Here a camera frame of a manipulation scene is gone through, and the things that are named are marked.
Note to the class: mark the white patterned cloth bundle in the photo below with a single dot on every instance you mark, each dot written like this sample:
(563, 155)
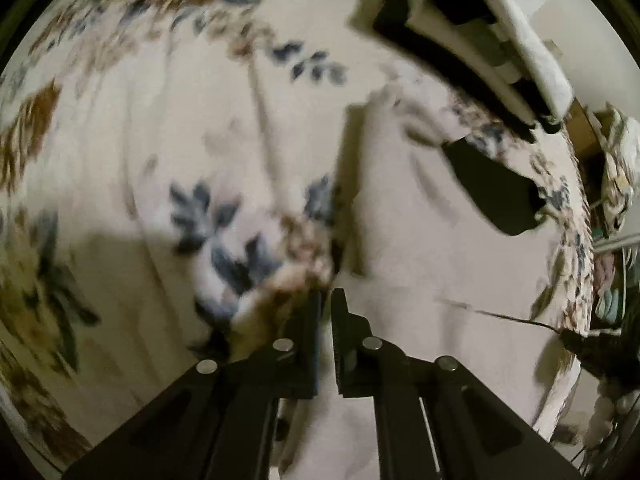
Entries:
(617, 175)

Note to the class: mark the white knobbly cloth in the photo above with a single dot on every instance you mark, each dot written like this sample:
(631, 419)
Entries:
(607, 410)

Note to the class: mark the pale pink small garment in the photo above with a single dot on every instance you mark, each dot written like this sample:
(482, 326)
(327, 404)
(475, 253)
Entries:
(400, 240)

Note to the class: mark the floral bed sheet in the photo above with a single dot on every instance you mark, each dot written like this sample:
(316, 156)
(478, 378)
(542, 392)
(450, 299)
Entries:
(150, 110)

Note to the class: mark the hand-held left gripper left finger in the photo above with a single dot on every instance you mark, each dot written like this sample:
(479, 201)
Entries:
(313, 352)

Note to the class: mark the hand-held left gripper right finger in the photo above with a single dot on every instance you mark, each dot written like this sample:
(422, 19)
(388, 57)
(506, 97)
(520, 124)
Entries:
(340, 342)

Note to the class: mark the white folded towel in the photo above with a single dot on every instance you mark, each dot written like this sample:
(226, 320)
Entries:
(530, 45)

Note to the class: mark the stack of folded clothes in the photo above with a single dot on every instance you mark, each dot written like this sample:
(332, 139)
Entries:
(450, 55)

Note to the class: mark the black sock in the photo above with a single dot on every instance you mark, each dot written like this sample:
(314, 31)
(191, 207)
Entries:
(490, 185)

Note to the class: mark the dark object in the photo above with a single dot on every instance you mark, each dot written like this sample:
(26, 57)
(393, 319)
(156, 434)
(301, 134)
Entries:
(595, 352)

